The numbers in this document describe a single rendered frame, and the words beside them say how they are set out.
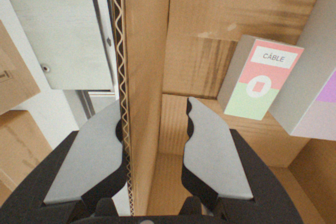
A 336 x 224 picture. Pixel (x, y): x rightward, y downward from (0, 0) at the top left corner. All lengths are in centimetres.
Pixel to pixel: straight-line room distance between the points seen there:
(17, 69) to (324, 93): 42
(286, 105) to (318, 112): 3
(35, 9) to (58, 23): 3
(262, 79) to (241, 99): 3
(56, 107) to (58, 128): 6
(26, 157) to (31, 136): 4
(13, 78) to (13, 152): 15
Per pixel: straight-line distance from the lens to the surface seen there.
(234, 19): 22
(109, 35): 25
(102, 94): 107
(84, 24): 26
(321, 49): 23
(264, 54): 20
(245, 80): 20
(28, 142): 42
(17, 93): 34
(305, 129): 25
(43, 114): 40
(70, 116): 36
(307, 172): 39
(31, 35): 32
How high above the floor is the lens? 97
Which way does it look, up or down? 60 degrees down
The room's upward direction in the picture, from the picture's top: 171 degrees counter-clockwise
